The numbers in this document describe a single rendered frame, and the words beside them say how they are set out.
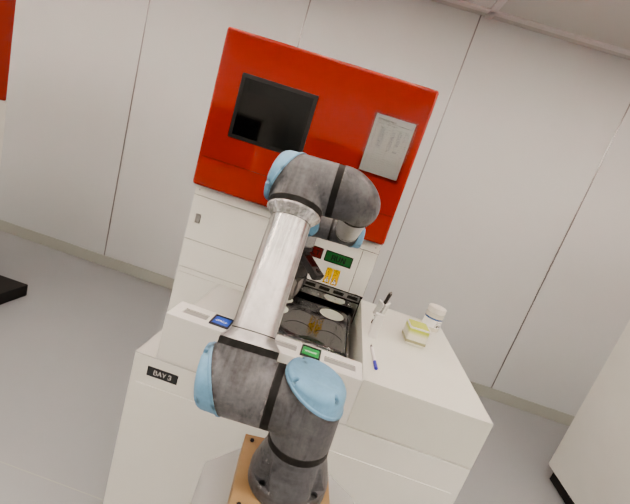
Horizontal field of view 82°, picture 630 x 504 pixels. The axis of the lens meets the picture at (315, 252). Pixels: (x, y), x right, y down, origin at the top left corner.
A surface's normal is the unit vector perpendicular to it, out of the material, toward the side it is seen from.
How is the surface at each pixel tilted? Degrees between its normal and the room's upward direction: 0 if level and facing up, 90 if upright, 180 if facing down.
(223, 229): 90
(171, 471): 90
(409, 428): 90
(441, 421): 90
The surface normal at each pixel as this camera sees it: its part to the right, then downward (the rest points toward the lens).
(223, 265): -0.11, 0.21
